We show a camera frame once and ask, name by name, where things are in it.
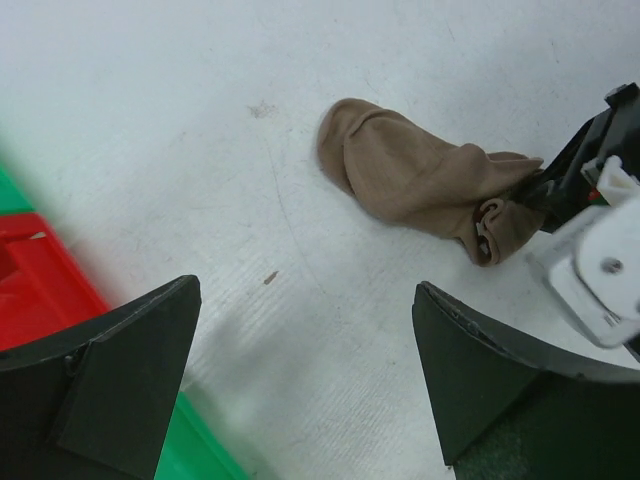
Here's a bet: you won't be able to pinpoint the green plastic bin far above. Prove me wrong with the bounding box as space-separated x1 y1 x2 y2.
0 163 35 216

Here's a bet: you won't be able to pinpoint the green plastic bin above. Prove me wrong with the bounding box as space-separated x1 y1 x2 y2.
154 392 249 480
0 163 35 216

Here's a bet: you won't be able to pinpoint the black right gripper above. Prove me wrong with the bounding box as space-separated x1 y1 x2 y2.
537 83 639 233

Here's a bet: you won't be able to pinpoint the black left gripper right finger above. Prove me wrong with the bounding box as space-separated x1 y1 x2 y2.
412 282 639 479

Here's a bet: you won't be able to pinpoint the red plastic bin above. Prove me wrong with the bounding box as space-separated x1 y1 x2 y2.
0 213 110 351

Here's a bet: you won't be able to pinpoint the green plastic bin near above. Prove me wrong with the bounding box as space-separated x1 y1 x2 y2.
154 392 249 480

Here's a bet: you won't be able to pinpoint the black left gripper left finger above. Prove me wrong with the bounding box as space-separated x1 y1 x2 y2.
1 275 201 479

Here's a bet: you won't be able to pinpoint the tan sock with striped cuff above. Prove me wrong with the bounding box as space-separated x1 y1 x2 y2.
317 98 545 267

